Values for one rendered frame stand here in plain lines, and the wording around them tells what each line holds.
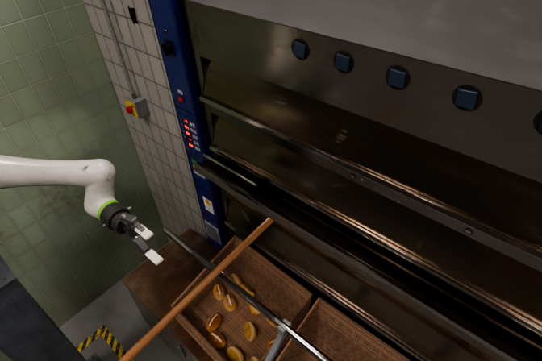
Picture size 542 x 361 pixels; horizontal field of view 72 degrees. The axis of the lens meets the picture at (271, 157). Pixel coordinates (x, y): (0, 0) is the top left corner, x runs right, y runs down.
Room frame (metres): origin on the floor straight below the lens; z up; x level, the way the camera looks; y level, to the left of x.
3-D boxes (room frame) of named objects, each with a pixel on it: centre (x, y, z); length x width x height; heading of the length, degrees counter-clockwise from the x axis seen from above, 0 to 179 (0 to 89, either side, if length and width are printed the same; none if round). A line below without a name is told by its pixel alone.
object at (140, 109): (1.79, 0.71, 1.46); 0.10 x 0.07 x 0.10; 46
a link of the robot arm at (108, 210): (0.96, 0.58, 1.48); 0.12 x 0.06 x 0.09; 137
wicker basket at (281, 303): (1.00, 0.20, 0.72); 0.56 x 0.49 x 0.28; 45
